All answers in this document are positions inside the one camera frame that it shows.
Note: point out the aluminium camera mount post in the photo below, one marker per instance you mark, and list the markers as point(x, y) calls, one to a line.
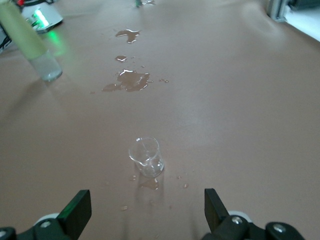
point(277, 10)

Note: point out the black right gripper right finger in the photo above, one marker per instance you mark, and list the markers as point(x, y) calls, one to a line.
point(215, 212)

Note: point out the brown liquid puddle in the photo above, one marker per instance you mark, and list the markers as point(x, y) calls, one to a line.
point(128, 35)
point(121, 58)
point(150, 184)
point(132, 81)

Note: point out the small clear glass beaker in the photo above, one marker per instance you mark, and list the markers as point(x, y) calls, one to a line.
point(148, 160)

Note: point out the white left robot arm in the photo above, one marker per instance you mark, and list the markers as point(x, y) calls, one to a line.
point(47, 15)

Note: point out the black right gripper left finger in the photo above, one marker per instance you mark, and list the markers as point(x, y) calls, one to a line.
point(75, 212)

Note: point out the pale green bottle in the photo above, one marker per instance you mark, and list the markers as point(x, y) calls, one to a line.
point(22, 37)

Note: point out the brown table mat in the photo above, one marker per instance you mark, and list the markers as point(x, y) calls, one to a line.
point(225, 112)

